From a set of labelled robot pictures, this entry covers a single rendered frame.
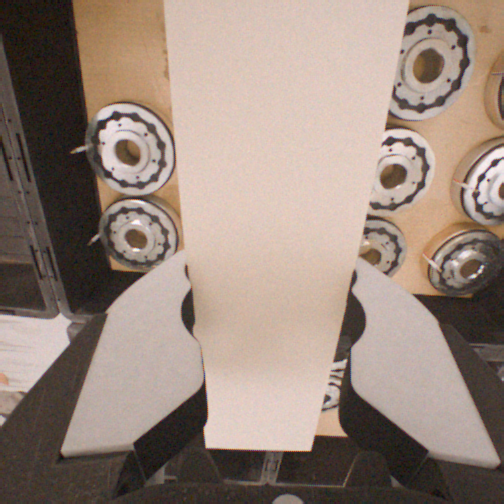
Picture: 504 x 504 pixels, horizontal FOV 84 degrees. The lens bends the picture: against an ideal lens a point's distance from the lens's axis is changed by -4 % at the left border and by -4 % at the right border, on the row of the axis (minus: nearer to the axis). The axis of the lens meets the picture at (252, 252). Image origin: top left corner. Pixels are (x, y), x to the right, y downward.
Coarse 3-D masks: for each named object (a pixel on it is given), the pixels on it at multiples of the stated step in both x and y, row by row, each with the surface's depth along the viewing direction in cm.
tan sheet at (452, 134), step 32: (416, 0) 27; (448, 0) 27; (480, 0) 27; (480, 32) 28; (416, 64) 30; (480, 64) 30; (480, 96) 31; (416, 128) 33; (448, 128) 33; (480, 128) 33; (448, 160) 35; (448, 192) 37; (416, 224) 39; (448, 224) 39; (480, 224) 39; (416, 256) 41; (416, 288) 44
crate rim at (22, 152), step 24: (0, 24) 21; (0, 48) 22; (0, 72) 23; (0, 96) 23; (24, 120) 25; (24, 144) 25; (24, 168) 26; (48, 240) 30; (48, 264) 31; (72, 312) 35
